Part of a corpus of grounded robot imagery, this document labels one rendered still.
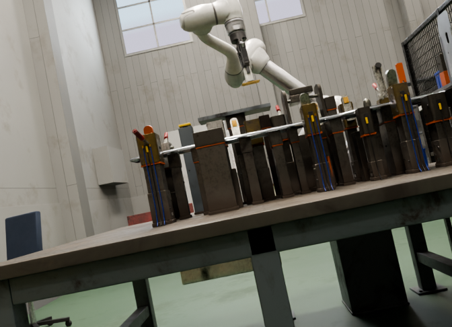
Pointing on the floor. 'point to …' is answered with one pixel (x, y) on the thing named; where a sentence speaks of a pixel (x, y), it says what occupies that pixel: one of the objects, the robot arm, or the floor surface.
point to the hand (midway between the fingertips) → (248, 75)
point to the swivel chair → (15, 223)
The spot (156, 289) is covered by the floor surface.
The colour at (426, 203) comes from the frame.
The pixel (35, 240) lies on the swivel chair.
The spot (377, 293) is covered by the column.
